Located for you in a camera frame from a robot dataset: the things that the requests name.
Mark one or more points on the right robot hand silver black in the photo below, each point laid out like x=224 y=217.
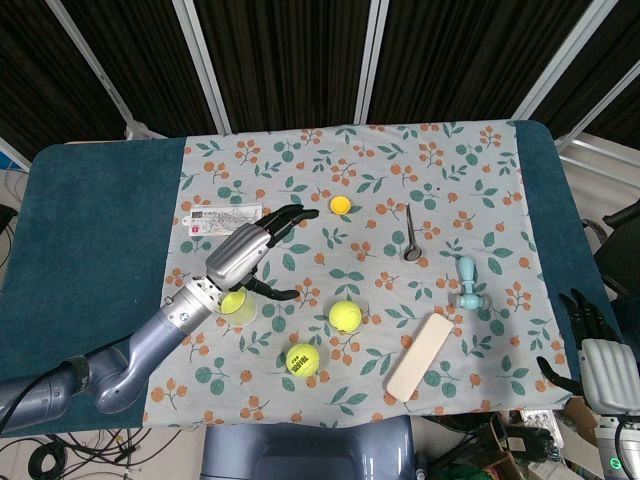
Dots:
x=607 y=370

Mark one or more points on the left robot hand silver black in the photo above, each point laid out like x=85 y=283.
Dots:
x=240 y=255

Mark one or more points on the yellow-green tennis ball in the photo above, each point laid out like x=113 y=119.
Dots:
x=231 y=303
x=302 y=360
x=345 y=316

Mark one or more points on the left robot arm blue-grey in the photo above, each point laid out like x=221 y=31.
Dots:
x=160 y=327

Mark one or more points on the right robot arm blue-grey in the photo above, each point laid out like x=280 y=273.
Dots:
x=620 y=445

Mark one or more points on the clear plastic cup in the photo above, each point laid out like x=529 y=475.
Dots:
x=247 y=312

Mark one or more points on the brown cardboard box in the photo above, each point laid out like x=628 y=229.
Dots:
x=580 y=415

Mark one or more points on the yellow fluted plastic cap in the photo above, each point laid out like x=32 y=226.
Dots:
x=340 y=205

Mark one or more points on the black office chair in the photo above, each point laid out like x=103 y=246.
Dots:
x=622 y=245

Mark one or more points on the teal table cover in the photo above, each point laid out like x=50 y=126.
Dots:
x=100 y=225

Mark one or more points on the light blue toy hammer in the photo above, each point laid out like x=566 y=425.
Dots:
x=469 y=282

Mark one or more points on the floral print tablecloth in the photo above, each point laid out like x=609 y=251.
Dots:
x=380 y=165

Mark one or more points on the metal spoon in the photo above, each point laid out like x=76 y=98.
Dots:
x=411 y=242

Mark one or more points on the beige oblong case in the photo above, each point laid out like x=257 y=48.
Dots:
x=419 y=357

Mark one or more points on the blue-grey robot torso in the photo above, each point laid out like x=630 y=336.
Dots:
x=300 y=450

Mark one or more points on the white partition frame post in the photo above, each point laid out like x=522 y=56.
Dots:
x=202 y=65
x=565 y=55
x=600 y=107
x=372 y=60
x=100 y=70

